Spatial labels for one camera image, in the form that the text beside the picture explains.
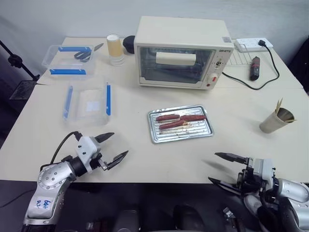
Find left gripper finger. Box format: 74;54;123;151
94;132;115;144
106;150;129;171

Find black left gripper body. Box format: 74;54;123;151
89;139;109;172

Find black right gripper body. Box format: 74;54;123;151
237;157;264;194

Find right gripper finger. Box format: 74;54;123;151
208;177;242;194
214;152;248;165

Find clear box with blue clips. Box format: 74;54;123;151
62;81;114;127
42;44;96;79

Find silver metal baking tray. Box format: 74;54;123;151
147;104;215;145

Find metal cup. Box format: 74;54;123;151
259;107;295;134

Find red sausage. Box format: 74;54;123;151
155;115;181;122
180;115;207;121
159;120;185;130

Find clear plastic cup stack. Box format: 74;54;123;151
110;54;125;67

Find black red electric screwdriver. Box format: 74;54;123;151
249;56;262;82

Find black round object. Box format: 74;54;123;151
122;35;136;55

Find black tripod stand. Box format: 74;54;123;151
0;40;41;101

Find white power strip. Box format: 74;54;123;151
235;37;275;52

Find cream toaster oven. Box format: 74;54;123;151
134;16;234;91

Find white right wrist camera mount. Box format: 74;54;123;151
251;158;276;185

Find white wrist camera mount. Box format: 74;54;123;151
75;136;102;174
251;158;276;185

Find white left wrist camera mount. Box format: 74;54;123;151
75;136;102;174

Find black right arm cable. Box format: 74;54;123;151
256;188;292;229

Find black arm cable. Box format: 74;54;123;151
256;188;292;229
49;131;83;165

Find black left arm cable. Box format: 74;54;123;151
49;131;83;165

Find blue handled scissors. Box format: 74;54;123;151
73;43;105;60

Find metal wire oven rack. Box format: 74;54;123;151
228;50;254;66

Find black oven power cable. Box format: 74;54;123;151
222;40;281;91

